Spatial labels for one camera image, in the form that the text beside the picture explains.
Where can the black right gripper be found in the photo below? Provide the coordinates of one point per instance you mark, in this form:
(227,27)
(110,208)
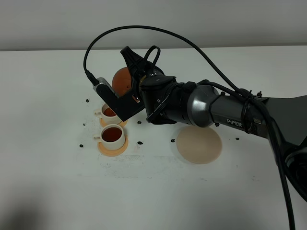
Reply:
(164,98)

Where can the brown clay teapot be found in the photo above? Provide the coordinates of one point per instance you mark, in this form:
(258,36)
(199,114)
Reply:
(121,82)

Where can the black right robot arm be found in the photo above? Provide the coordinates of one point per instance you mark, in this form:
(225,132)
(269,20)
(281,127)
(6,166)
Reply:
(283,121)

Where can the beige round teapot coaster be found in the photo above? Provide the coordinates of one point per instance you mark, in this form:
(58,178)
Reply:
(199,145)

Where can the far white teacup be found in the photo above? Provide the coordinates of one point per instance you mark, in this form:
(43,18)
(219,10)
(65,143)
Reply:
(107,114)

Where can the white teacup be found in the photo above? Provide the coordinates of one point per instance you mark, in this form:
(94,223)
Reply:
(111,137)
(107,114)

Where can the far orange saucer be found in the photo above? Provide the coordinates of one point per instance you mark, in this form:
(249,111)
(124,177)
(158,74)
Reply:
(103,123)

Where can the near white teacup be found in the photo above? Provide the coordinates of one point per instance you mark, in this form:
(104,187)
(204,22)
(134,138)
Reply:
(111,137)

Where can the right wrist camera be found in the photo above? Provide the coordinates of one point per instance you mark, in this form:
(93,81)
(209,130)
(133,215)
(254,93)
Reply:
(125,106)

